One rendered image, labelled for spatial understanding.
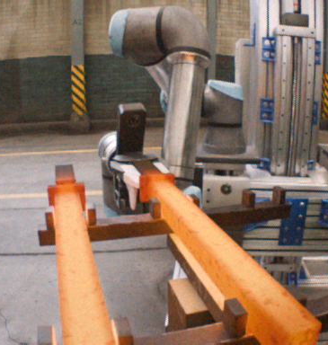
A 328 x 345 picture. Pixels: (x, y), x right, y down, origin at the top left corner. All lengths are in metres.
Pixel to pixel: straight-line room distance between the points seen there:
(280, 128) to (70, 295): 1.12
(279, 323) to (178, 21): 0.69
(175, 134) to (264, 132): 0.69
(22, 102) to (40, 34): 1.38
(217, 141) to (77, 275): 0.95
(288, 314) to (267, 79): 1.20
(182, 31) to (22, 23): 6.71
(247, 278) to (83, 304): 0.12
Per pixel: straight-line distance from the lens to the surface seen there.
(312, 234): 1.32
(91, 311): 0.23
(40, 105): 7.31
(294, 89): 1.32
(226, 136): 1.17
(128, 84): 7.18
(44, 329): 0.23
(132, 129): 0.62
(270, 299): 0.25
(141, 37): 0.84
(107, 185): 0.79
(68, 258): 0.29
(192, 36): 0.80
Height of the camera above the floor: 1.07
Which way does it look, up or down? 17 degrees down
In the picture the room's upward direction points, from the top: straight up
